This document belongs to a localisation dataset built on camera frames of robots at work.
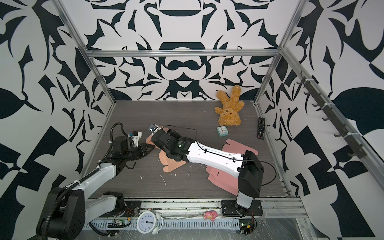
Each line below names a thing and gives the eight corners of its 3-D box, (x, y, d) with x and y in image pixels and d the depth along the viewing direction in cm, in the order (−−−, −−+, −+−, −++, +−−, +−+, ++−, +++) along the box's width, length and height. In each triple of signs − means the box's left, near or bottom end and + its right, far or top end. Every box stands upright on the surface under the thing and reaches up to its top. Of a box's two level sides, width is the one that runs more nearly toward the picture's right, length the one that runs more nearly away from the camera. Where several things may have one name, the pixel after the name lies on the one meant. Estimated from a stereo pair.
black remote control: (256, 138, 101) (257, 136, 100) (257, 118, 112) (258, 116, 110) (263, 140, 101) (264, 138, 99) (263, 119, 111) (264, 118, 110)
